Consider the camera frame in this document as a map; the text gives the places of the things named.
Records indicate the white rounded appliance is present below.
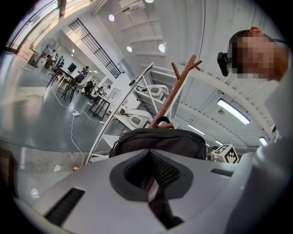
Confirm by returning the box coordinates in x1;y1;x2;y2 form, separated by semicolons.
125;109;153;129
146;84;170;102

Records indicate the black backpack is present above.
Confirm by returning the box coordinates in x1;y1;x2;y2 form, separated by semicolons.
109;116;208;229

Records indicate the black standing fan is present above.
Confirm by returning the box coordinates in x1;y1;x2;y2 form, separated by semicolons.
34;37;57;68

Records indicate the black mesh desk chair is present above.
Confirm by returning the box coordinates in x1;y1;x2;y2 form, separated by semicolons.
83;80;96;96

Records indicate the person's head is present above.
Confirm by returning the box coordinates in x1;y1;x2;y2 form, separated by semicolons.
228;27;290;82

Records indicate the black frame table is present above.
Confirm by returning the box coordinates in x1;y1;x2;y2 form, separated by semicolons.
88;94;115;121
45;66;79;102

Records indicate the brown wooden coat rack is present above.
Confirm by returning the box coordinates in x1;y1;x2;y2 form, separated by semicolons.
123;54;203;138

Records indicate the white metal shelving unit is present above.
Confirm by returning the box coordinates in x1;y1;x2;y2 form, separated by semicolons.
86;62;192;165

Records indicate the black metal grille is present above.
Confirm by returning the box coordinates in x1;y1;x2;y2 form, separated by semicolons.
68;18;122;76

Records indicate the long white cable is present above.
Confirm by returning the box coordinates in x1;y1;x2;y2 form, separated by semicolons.
70;114;84;164

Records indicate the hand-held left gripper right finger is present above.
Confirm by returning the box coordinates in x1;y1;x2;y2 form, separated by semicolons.
150;149;240;234

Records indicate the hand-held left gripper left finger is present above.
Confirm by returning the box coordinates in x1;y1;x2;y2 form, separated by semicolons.
14;149;168;234

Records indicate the black head camera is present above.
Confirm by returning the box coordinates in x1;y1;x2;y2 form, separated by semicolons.
217;51;232;77

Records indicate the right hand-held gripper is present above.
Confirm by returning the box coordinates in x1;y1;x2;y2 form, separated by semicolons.
206;144;241;164

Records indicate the person's grey shirt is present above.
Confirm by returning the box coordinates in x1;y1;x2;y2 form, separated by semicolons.
238;75;293;231

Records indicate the cardboard box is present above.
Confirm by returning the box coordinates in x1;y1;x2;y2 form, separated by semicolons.
18;43;38;65

